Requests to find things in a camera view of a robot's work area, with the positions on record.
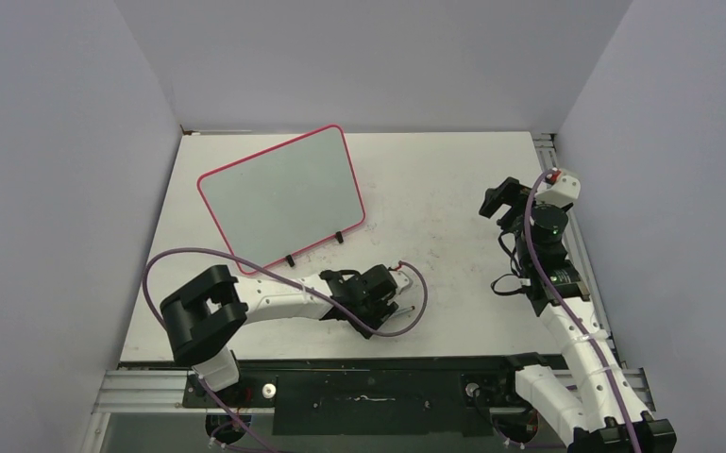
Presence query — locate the pink framed whiteboard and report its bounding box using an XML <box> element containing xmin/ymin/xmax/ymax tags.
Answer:
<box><xmin>196</xmin><ymin>125</ymin><xmax>366</xmax><ymax>267</ymax></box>

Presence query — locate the white whiteboard marker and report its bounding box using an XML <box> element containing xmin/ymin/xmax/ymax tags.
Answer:
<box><xmin>393</xmin><ymin>306</ymin><xmax>415</xmax><ymax>316</ymax></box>

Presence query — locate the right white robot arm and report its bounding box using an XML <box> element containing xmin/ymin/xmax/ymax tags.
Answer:
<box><xmin>479</xmin><ymin>170</ymin><xmax>677</xmax><ymax>452</ymax></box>

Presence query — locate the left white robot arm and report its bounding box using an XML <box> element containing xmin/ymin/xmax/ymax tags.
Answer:
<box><xmin>160</xmin><ymin>264</ymin><xmax>413</xmax><ymax>407</ymax></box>

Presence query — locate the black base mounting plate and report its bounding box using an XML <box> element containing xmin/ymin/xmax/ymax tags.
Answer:
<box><xmin>218</xmin><ymin>353</ymin><xmax>566</xmax><ymax>437</ymax></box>

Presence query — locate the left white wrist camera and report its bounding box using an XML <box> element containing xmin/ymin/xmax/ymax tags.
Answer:
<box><xmin>388</xmin><ymin>268</ymin><xmax>414</xmax><ymax>297</ymax></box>

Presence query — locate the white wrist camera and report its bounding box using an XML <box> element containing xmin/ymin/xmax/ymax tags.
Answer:
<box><xmin>388</xmin><ymin>268</ymin><xmax>414</xmax><ymax>297</ymax></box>
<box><xmin>535</xmin><ymin>167</ymin><xmax>582</xmax><ymax>210</ymax></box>

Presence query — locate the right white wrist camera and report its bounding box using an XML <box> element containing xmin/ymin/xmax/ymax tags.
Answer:
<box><xmin>535</xmin><ymin>167</ymin><xmax>582</xmax><ymax>210</ymax></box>

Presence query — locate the right aluminium rail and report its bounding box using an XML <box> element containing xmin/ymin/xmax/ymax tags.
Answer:
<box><xmin>531</xmin><ymin>133</ymin><xmax>616</xmax><ymax>353</ymax></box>

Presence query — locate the aluminium rail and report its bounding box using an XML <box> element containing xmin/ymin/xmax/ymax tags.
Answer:
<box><xmin>92</xmin><ymin>369</ymin><xmax>656</xmax><ymax>415</ymax></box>
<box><xmin>531</xmin><ymin>133</ymin><xmax>616</xmax><ymax>353</ymax></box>

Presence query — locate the front aluminium rail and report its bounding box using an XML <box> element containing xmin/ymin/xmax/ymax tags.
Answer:
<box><xmin>92</xmin><ymin>369</ymin><xmax>656</xmax><ymax>415</ymax></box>

